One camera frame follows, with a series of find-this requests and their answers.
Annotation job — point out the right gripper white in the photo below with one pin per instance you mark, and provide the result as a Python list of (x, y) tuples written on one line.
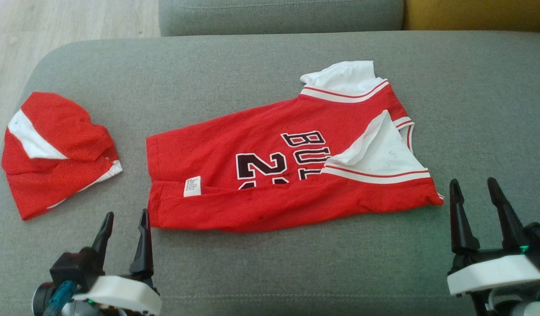
[(493, 272)]

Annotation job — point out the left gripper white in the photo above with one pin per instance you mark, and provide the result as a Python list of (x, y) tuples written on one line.
[(120, 292)]

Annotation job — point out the red white basketball shorts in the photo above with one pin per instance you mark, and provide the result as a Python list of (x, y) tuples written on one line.
[(55, 118)]

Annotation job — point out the red white basketball jersey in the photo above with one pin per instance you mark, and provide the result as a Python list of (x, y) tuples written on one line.
[(234, 140)]

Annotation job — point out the grey fabric sofa seat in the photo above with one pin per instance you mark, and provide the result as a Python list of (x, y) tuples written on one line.
[(270, 272)]

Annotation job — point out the large yellow cushion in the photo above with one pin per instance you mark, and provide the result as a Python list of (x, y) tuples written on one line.
[(471, 13)]

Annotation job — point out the light grey sofa back cushion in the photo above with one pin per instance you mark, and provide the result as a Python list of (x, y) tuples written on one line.
[(278, 17)]

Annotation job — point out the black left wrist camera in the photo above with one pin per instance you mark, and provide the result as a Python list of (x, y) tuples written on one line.
[(74, 267)]

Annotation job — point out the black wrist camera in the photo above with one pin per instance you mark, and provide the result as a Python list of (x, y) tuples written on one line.
[(74, 267), (539, 245)]

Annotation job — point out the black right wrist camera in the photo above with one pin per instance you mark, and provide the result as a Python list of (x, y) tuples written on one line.
[(539, 245)]

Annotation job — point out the teal left camera connector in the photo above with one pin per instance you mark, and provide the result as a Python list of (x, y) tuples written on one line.
[(61, 295)]

